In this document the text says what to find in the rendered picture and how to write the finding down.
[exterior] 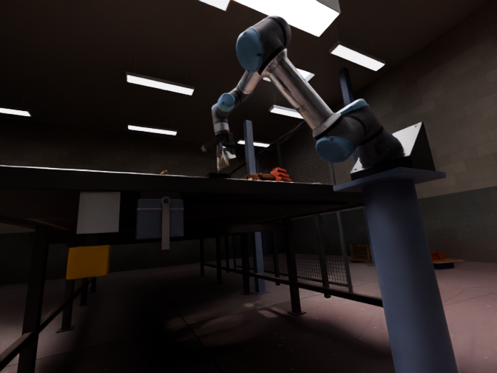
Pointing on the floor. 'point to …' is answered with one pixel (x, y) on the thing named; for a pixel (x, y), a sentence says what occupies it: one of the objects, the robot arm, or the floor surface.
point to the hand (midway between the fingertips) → (222, 170)
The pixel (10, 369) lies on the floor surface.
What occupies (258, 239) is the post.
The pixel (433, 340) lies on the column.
